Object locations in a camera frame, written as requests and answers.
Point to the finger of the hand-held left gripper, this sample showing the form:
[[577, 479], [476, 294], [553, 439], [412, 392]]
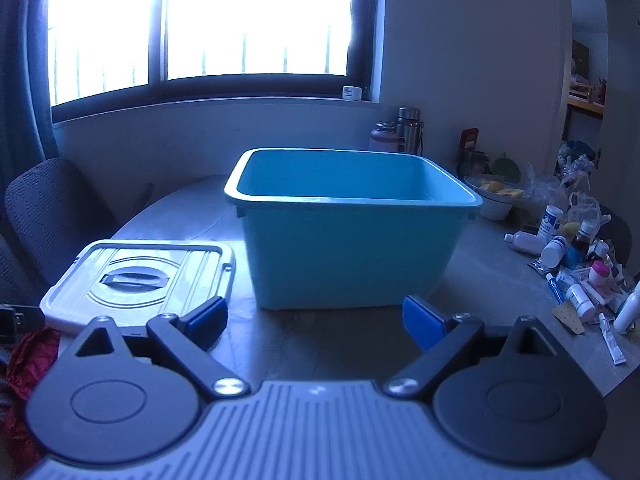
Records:
[[20, 322]]

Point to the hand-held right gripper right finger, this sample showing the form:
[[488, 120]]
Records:
[[422, 322]]

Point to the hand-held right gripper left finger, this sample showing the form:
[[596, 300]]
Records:
[[206, 321]]

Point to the blue plastic storage bin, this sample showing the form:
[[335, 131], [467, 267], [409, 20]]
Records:
[[350, 255]]

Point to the glossy grey desktop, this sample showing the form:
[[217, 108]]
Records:
[[500, 285]]

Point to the dark red jacket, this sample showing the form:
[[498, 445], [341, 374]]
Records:
[[30, 360]]

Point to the grey knitted cover chair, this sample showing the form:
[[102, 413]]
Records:
[[15, 270], [55, 205]]

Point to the white plastic bin lid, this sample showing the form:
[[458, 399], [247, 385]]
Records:
[[75, 295]]

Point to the plain white bottle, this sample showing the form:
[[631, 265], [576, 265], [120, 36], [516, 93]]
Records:
[[525, 242]]

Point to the white ceramic bowl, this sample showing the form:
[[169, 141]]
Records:
[[495, 207]]

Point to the blue and white tube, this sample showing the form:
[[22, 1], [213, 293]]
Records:
[[556, 287]]

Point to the tan adhesive plaster strip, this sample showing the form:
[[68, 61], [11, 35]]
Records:
[[568, 318]]

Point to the small white capped bottle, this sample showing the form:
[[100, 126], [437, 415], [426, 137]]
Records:
[[555, 252]]

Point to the yellow fruit slices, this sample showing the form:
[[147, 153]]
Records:
[[500, 189]]

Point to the white bottle with printed label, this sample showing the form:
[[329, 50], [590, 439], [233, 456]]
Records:
[[579, 301]]

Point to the white bottle with blue label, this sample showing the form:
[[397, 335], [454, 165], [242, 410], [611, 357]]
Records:
[[550, 222]]

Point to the green round item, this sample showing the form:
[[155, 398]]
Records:
[[506, 170]]

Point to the brown syrup bottle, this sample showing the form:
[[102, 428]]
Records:
[[580, 245]]

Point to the pink capped small jar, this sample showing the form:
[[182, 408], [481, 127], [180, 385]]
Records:
[[599, 272]]

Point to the pink water bottle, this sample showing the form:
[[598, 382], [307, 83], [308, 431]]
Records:
[[385, 137]]

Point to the small red framed item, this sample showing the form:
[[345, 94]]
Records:
[[469, 138]]

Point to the thin white ointment tube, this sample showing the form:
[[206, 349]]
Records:
[[612, 340]]

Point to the pile of medicine bottles and tubes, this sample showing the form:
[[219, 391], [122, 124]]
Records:
[[612, 292]]

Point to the steel thermos flask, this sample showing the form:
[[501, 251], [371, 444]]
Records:
[[410, 130]]

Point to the clear plastic bags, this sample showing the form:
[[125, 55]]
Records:
[[560, 185]]

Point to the tall white bottle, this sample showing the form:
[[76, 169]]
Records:
[[629, 312]]

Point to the small white sill device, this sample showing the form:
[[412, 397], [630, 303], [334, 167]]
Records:
[[351, 93]]

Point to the dark blue curtain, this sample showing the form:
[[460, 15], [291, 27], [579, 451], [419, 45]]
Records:
[[20, 60]]

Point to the wooden shelf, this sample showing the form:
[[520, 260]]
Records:
[[585, 95]]

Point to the dark framed window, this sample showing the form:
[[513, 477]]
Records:
[[225, 20]]

